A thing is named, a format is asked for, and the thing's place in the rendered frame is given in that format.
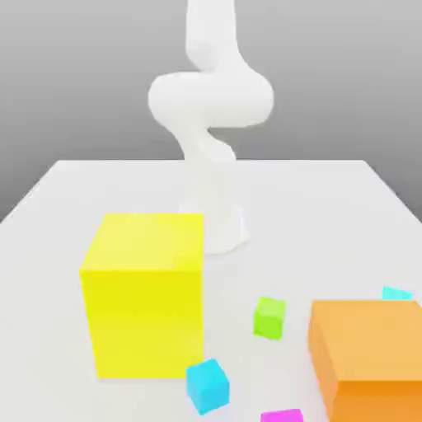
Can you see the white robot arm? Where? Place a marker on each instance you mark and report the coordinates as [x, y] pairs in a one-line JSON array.
[[211, 99]]

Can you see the small green cube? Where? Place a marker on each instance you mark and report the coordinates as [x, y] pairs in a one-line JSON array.
[[268, 319]]

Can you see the small cyan cube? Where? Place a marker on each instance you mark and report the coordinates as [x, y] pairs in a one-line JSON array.
[[395, 293], [207, 385]]

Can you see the small magenta cube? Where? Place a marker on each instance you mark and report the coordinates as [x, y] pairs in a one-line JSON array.
[[282, 416]]

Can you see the large yellow box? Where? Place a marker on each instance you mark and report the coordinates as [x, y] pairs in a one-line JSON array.
[[141, 316]]

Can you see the large orange box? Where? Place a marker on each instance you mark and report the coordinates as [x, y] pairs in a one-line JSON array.
[[372, 349]]

